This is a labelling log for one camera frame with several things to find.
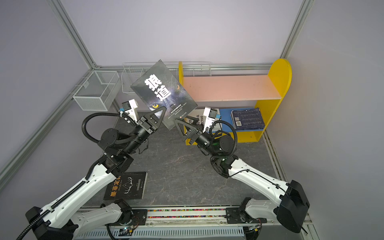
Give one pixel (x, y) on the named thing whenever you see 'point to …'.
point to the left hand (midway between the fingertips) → (167, 112)
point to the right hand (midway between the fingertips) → (177, 121)
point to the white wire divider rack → (131, 72)
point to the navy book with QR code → (247, 119)
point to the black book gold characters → (129, 185)
